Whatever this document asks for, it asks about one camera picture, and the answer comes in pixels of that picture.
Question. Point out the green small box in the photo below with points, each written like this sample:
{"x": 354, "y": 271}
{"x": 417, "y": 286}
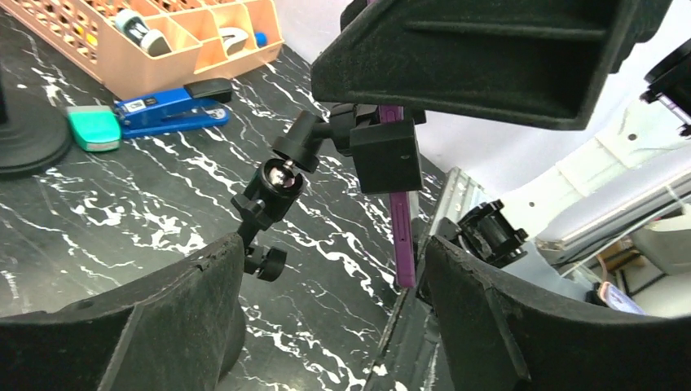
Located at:
{"x": 95, "y": 128}

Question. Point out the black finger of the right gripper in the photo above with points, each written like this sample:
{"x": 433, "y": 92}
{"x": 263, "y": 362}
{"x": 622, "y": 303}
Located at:
{"x": 536, "y": 63}

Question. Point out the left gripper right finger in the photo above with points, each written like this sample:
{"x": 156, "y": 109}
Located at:
{"x": 500, "y": 332}

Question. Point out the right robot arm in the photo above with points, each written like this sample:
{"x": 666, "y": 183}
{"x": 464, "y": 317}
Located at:
{"x": 657, "y": 122}

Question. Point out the light blue smartphone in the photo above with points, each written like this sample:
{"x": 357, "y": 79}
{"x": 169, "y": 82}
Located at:
{"x": 611, "y": 296}

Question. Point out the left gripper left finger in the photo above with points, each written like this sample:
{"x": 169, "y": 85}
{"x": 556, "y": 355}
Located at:
{"x": 178, "y": 328}

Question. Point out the blue capped tube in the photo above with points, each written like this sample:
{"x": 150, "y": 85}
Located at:
{"x": 261, "y": 39}

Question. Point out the black smartphone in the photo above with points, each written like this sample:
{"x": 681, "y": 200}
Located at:
{"x": 403, "y": 166}

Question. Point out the blue stapler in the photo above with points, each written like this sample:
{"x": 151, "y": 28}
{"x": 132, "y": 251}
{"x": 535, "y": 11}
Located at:
{"x": 194, "y": 106}

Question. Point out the orange file organizer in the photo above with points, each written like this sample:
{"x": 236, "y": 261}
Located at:
{"x": 139, "y": 47}

